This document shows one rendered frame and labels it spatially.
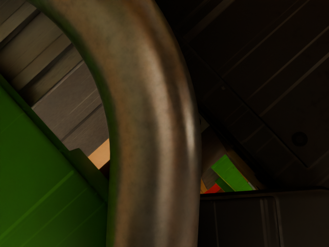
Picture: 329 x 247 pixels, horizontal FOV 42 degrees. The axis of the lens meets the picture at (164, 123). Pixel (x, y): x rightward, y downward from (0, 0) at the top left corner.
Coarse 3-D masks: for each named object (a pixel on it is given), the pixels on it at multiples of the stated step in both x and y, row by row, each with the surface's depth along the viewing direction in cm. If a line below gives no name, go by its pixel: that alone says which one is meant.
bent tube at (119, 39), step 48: (48, 0) 13; (96, 0) 13; (144, 0) 13; (96, 48) 13; (144, 48) 13; (144, 96) 13; (192, 96) 13; (144, 144) 13; (192, 144) 13; (144, 192) 13; (192, 192) 13; (144, 240) 13; (192, 240) 13
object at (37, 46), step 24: (0, 0) 18; (24, 0) 18; (0, 24) 18; (24, 24) 18; (48, 24) 18; (0, 48) 18; (24, 48) 18; (48, 48) 18; (72, 48) 18; (0, 72) 18; (24, 72) 18; (48, 72) 18; (72, 72) 19; (24, 96) 18
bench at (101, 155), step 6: (102, 144) 94; (108, 144) 96; (96, 150) 94; (102, 150) 97; (108, 150) 100; (90, 156) 95; (96, 156) 98; (102, 156) 100; (108, 156) 103; (96, 162) 101; (102, 162) 104
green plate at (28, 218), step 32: (0, 96) 16; (0, 128) 16; (32, 128) 16; (0, 160) 16; (32, 160) 16; (64, 160) 16; (0, 192) 16; (32, 192) 16; (64, 192) 16; (96, 192) 16; (0, 224) 16; (32, 224) 16; (64, 224) 16; (96, 224) 16
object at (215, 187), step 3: (246, 180) 411; (213, 186) 378; (216, 186) 380; (210, 189) 374; (213, 189) 376; (216, 189) 377; (219, 189) 379; (207, 192) 370; (210, 192) 372; (213, 192) 373; (216, 192) 385; (219, 192) 392; (222, 192) 390
